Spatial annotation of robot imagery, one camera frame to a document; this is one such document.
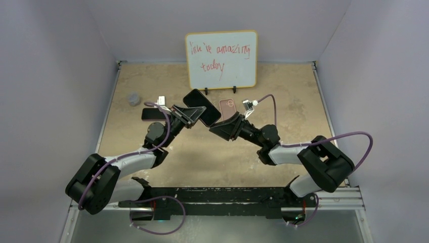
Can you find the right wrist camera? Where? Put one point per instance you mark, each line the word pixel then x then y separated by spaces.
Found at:
pixel 249 107

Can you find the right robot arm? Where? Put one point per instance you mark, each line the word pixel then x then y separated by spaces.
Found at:
pixel 326 165

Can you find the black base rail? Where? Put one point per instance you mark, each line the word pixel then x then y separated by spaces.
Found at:
pixel 268 202

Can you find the white board with yellow frame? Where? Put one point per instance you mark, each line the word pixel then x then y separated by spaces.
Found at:
pixel 222 60

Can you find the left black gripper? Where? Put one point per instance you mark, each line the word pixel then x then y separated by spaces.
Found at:
pixel 188 115

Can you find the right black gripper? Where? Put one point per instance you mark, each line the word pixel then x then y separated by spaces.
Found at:
pixel 230 129

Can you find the black whiteboard stand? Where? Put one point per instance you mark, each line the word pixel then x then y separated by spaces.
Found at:
pixel 233 89

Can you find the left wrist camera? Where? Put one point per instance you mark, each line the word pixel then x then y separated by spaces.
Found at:
pixel 161 101

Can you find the aluminium frame rail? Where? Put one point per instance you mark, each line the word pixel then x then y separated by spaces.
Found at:
pixel 337 217

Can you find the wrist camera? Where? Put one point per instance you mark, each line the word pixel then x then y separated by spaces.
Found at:
pixel 161 101
pixel 249 107

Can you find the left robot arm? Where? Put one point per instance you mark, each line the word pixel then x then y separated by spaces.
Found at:
pixel 95 184

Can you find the bare phone with purple edge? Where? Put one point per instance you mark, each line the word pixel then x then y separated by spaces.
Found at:
pixel 154 114

